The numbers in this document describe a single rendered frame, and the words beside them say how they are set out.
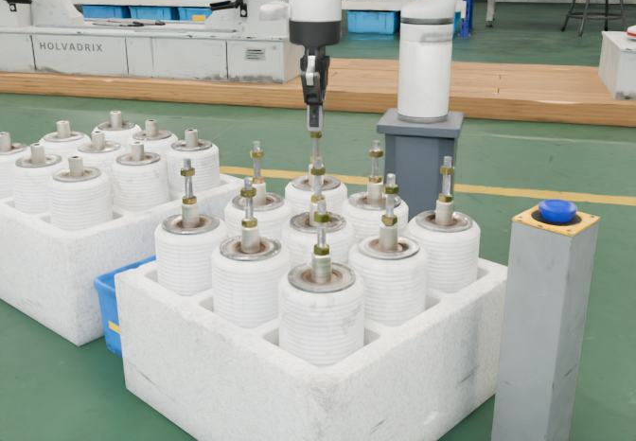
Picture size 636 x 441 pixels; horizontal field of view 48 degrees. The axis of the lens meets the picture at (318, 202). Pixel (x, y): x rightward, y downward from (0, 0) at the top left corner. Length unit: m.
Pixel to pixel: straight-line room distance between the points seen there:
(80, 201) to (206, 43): 1.91
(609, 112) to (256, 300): 2.07
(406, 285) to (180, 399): 0.33
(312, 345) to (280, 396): 0.06
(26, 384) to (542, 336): 0.72
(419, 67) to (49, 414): 0.80
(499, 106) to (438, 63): 1.46
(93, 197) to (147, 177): 0.11
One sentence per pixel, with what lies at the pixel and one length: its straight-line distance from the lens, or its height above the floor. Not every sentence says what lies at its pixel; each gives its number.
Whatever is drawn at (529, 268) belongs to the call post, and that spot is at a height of 0.26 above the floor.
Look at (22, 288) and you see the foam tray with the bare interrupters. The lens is 1.31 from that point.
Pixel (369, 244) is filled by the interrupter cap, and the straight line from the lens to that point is 0.87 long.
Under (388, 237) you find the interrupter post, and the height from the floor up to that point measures 0.27.
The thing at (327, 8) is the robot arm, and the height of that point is 0.51.
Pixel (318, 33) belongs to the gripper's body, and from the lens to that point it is 1.02.
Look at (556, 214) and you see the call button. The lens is 0.80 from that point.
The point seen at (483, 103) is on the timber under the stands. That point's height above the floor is 0.06.
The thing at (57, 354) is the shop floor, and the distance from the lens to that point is 1.20.
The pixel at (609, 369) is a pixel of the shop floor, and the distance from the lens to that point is 1.18.
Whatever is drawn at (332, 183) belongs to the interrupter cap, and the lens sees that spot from 1.10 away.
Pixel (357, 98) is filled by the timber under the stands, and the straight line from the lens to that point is 2.78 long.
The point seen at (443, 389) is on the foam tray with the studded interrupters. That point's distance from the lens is 0.93.
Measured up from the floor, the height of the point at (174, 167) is 0.22.
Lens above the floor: 0.59
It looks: 19 degrees down
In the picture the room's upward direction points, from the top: straight up
